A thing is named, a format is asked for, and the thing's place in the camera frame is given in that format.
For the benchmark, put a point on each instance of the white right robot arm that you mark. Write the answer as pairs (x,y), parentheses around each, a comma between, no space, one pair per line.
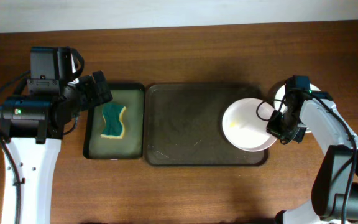
(334,195)

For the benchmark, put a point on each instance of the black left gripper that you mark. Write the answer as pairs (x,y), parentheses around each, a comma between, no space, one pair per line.
(96,98)

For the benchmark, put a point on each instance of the black water tray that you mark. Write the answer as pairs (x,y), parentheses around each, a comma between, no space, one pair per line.
(132,97)

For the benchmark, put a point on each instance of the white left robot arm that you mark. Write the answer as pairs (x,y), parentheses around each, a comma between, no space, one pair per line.
(32,127)

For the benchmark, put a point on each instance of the green yellow sponge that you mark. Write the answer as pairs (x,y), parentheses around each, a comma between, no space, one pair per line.
(113,118)

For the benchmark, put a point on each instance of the brown serving tray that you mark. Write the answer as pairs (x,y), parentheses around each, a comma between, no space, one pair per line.
(183,125)

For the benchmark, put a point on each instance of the grey white plate bottom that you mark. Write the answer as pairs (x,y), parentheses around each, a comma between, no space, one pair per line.
(279,96)

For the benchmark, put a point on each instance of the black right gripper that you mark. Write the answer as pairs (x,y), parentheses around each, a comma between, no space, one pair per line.
(272,128)

